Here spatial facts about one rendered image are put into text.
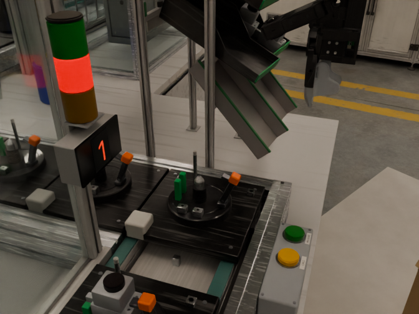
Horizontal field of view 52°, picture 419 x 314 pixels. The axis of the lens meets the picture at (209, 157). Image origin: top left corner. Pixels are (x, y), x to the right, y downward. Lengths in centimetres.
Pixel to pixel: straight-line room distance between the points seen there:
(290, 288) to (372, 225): 39
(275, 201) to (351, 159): 210
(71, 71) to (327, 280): 66
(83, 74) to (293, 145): 90
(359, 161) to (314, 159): 173
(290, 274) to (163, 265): 25
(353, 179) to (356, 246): 182
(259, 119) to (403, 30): 374
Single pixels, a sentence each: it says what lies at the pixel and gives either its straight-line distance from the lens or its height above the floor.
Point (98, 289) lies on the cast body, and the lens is 65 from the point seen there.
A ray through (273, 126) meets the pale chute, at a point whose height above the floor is 102.
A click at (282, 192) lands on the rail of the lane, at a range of 102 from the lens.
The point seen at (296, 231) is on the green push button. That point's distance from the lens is 90.
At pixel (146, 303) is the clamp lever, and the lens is 63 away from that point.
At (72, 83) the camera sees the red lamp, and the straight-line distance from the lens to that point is 65.
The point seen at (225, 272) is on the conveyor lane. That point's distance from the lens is 84.
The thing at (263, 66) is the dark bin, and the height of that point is 120.
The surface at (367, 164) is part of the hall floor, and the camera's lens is 305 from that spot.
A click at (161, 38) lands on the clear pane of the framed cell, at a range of 209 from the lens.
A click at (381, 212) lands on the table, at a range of 119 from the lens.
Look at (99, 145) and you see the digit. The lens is 70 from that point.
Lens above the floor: 156
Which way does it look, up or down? 32 degrees down
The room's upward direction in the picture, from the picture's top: straight up
